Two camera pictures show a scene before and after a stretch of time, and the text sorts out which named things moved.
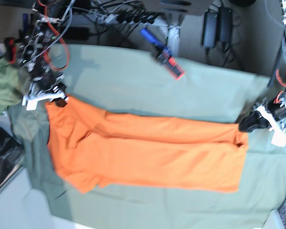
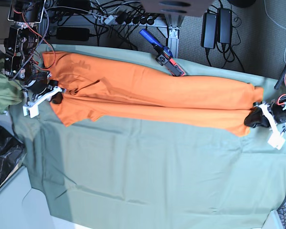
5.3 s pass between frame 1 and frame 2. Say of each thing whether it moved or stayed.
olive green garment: stayed
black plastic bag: stayed
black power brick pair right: stayed
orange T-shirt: moved
